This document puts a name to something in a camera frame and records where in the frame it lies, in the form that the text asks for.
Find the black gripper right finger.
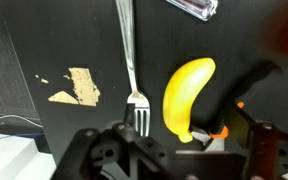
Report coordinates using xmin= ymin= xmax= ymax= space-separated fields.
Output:
xmin=223 ymin=99 xmax=288 ymax=180

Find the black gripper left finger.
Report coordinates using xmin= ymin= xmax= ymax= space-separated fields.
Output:
xmin=52 ymin=103 xmax=185 ymax=180

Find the yellow toy banana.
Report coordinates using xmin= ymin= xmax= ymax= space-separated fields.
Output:
xmin=162 ymin=57 xmax=217 ymax=144

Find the tan tape residue patch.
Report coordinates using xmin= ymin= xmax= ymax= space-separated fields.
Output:
xmin=34 ymin=66 xmax=102 ymax=108

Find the metal fork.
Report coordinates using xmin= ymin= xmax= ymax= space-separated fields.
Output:
xmin=115 ymin=0 xmax=151 ymax=138

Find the clear plastic fork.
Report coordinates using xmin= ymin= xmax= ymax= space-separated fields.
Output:
xmin=165 ymin=0 xmax=219 ymax=22

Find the white floor cable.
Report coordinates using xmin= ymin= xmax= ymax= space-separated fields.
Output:
xmin=0 ymin=114 xmax=44 ymax=128

